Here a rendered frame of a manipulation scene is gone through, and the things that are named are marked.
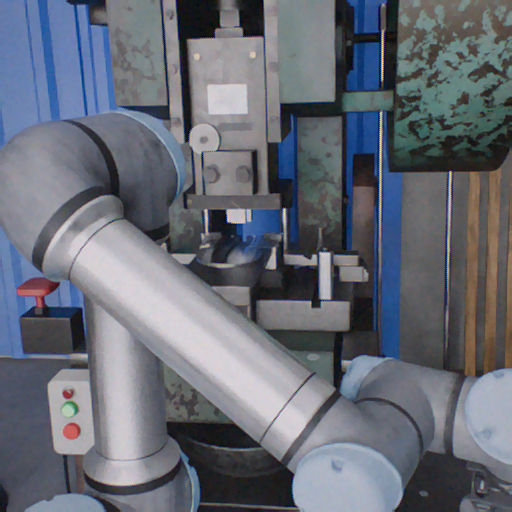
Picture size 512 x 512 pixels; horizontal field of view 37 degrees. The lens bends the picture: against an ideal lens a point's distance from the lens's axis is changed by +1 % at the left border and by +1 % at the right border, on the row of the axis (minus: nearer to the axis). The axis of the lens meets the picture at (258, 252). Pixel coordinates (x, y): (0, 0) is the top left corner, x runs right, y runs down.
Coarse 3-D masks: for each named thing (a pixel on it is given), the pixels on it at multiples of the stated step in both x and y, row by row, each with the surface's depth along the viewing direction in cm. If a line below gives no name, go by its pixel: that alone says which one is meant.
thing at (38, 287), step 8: (32, 280) 138; (40, 280) 138; (48, 280) 138; (24, 288) 134; (32, 288) 134; (40, 288) 134; (48, 288) 134; (32, 296) 134; (40, 296) 134; (40, 304) 137
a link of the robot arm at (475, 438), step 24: (480, 384) 66; (504, 384) 65; (480, 408) 65; (504, 408) 64; (456, 432) 67; (480, 432) 64; (504, 432) 63; (456, 456) 69; (480, 456) 67; (504, 456) 64; (504, 480) 71
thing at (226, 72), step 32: (224, 32) 139; (256, 32) 141; (192, 64) 137; (224, 64) 136; (256, 64) 135; (192, 96) 138; (224, 96) 138; (256, 96) 137; (192, 128) 140; (224, 128) 139; (256, 128) 138; (192, 160) 142; (224, 160) 138; (256, 160) 139; (224, 192) 139; (256, 192) 140
